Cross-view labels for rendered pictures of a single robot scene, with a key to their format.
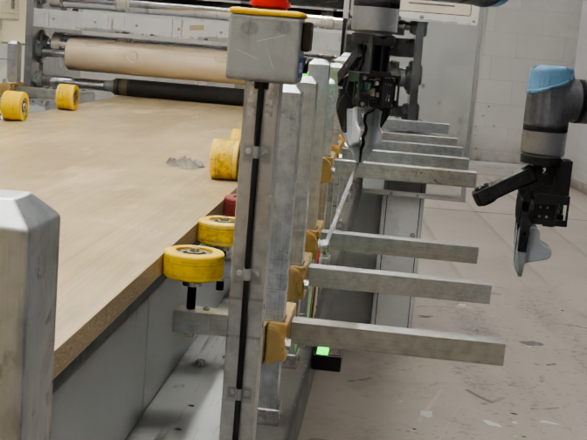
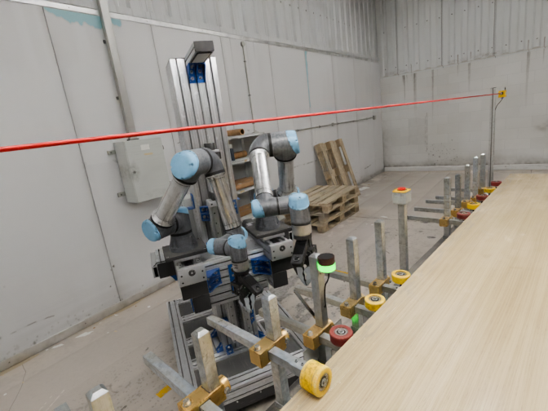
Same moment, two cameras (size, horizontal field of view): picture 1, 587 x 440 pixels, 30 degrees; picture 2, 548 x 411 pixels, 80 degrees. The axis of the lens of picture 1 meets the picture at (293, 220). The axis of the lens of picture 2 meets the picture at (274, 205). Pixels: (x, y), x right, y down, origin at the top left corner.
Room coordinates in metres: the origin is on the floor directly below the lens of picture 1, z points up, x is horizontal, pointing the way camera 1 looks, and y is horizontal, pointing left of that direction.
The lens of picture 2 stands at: (2.78, 0.59, 1.63)
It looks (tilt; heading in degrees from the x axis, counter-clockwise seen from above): 14 degrees down; 220
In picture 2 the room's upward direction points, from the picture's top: 7 degrees counter-clockwise
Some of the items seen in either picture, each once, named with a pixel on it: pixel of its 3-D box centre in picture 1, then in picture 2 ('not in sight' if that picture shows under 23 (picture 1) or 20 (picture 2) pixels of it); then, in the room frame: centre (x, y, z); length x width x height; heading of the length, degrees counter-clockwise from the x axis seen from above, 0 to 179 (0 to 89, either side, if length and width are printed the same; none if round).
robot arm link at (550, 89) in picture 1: (550, 98); (237, 248); (1.87, -0.42, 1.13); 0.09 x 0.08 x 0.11; 100
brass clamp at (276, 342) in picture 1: (271, 331); (380, 284); (1.39, 0.02, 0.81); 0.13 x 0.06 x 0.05; 175
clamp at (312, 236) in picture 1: (304, 238); (320, 333); (1.89, -0.02, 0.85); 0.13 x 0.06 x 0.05; 175
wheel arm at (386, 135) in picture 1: (387, 137); not in sight; (2.89, -0.23, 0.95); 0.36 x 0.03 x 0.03; 85
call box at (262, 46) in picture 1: (266, 48); (401, 196); (1.11, 0.04, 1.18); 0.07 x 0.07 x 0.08; 85
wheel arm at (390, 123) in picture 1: (367, 120); not in sight; (3.39, -0.20, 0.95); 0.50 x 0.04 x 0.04; 85
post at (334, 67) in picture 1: (327, 174); (214, 405); (2.36, -0.06, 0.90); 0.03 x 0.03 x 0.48; 85
